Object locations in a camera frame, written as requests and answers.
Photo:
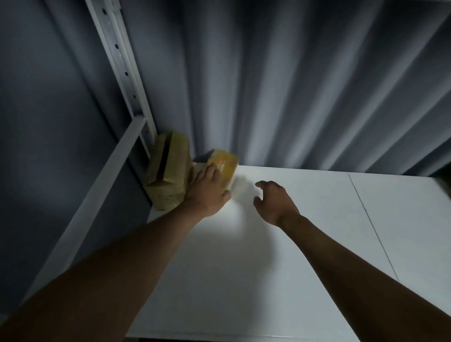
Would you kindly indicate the yellow carton box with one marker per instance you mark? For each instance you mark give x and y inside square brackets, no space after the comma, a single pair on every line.
[227,165]

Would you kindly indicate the tan cardboard box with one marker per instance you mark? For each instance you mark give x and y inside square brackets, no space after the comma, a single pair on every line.
[169,165]

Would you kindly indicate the person's right forearm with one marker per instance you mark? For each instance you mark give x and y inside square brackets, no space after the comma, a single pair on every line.
[359,282]

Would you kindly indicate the person's right hand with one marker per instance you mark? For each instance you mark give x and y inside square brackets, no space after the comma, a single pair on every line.
[276,204]

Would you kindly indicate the white perforated shelf upright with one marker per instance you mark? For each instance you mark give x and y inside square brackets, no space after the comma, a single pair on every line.
[121,67]

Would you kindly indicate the person's right thumb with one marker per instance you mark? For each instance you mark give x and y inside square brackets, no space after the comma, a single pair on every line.
[257,202]

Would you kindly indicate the person's left thumb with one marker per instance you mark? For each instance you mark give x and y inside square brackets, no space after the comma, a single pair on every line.
[227,195]

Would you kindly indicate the person's left hand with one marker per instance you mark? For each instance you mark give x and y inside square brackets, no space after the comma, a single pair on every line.
[204,195]

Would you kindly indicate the grey pleated curtain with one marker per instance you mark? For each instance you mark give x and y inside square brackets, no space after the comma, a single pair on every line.
[282,81]

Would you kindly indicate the person's left forearm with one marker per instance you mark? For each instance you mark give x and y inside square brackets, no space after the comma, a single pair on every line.
[102,282]

